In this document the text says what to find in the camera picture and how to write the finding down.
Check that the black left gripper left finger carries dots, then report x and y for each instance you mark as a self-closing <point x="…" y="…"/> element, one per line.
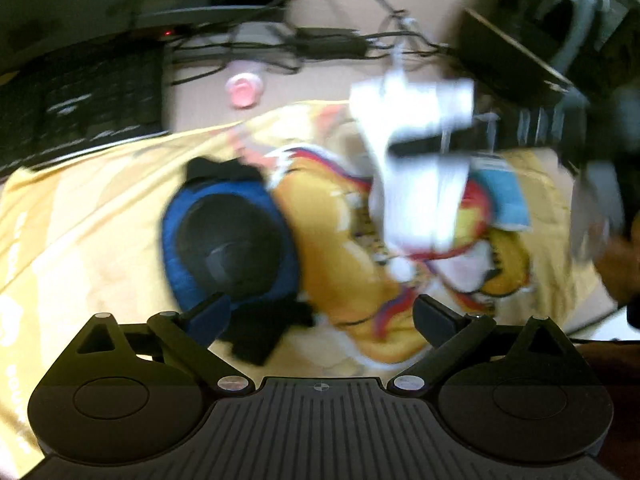
<point x="170" y="338"/>

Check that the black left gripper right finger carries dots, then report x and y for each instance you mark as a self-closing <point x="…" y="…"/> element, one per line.
<point x="461" y="341"/>

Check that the blue wet wipes packet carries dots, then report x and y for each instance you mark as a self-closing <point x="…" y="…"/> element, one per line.
<point x="509" y="210"/>

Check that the person right hand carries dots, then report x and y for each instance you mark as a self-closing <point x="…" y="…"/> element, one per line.
<point x="618" y="267"/>

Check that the yellow cartoon cloth mat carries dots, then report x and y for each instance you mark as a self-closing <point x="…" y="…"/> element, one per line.
<point x="84" y="237"/>

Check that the black power adapter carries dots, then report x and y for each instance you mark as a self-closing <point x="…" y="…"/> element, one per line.
<point x="328" y="44"/>

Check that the black keyboard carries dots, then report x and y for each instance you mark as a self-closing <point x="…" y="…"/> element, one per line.
<point x="81" y="100"/>

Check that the pink tube bottle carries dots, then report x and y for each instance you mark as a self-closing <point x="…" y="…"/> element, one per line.
<point x="244" y="85"/>

